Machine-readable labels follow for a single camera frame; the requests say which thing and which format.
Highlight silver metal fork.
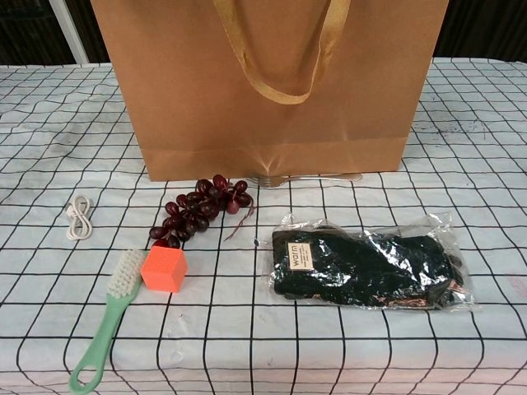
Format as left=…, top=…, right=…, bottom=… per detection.
left=246, top=171, right=364, bottom=188

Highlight green handled brush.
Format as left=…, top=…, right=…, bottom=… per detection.
left=68, top=249, right=148, bottom=392

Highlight white usb cable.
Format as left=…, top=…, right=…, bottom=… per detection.
left=65, top=194, right=95, bottom=243

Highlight packaged black gloves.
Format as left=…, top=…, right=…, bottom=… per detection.
left=266, top=211, right=483, bottom=312

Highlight checked white tablecloth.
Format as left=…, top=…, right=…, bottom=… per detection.
left=0, top=57, right=527, bottom=395

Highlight brown paper bag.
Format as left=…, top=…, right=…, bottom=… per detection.
left=89, top=0, right=450, bottom=183

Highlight dark red grape bunch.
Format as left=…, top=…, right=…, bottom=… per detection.
left=148, top=174, right=255, bottom=251

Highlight orange cube block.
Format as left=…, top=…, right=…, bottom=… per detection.
left=139, top=245, right=189, bottom=294

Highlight white partition post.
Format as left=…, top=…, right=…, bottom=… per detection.
left=52, top=0, right=91, bottom=66

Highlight dark ribbed partition panel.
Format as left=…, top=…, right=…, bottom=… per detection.
left=68, top=0, right=110, bottom=65
left=0, top=0, right=79, bottom=67
left=430, top=0, right=527, bottom=63

